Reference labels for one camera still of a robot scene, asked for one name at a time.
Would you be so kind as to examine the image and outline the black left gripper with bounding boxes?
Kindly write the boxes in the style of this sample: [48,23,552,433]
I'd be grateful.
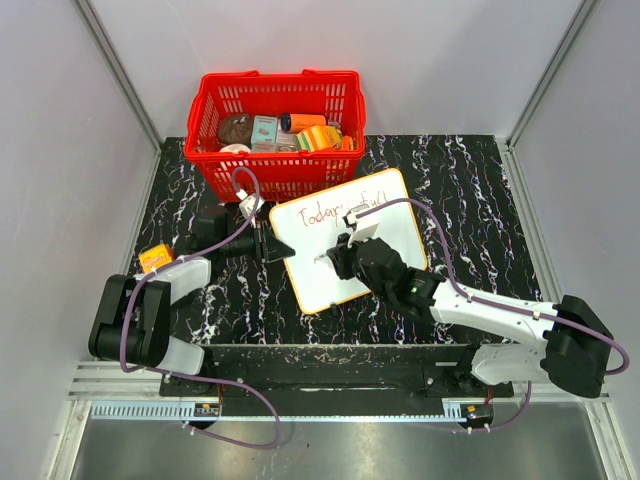
[220,218,295,265]

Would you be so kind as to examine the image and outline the yellow framed whiteboard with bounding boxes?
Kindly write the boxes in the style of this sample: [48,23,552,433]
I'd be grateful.
[269,168,428,315]

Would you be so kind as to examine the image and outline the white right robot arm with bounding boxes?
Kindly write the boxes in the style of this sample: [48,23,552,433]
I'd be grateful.
[325,234,613,399]

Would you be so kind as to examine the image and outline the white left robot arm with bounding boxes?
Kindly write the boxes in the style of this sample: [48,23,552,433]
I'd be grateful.
[88,205,295,396]

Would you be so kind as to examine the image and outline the pink small box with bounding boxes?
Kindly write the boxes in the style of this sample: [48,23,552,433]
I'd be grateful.
[251,142,297,154]

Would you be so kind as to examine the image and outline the white round container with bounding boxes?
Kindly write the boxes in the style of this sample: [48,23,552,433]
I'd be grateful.
[219,143,251,154]

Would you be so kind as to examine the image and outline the orange yellow snack box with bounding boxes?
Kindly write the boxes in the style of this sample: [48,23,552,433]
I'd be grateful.
[295,125,343,152]

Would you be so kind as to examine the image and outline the teal small box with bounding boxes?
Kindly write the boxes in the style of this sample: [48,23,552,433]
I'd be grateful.
[250,115,278,145]

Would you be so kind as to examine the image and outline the orange cylindrical can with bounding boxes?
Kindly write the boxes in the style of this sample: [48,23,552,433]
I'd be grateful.
[280,113,328,134]

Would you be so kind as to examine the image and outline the brown round bread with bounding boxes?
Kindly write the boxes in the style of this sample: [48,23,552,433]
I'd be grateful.
[217,113,254,145]

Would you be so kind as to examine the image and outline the orange juice carton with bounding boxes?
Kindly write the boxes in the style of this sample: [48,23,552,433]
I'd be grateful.
[138,244,175,274]

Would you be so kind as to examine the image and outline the red plastic shopping basket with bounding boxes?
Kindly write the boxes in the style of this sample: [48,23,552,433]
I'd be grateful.
[184,69,367,202]

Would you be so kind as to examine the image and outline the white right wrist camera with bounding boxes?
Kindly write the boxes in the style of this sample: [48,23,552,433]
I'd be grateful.
[343,204,380,247]

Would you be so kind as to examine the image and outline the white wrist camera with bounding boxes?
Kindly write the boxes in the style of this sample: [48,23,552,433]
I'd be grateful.
[343,204,380,247]
[236,190,265,227]

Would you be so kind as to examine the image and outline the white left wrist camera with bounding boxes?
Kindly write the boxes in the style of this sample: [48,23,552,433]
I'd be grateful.
[236,190,265,227]

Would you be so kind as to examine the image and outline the grey cable duct rail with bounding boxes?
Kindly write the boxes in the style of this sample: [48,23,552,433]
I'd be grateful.
[90,400,468,424]

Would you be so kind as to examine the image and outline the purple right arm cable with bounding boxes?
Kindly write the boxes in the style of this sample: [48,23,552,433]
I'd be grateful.
[355,197,630,434]

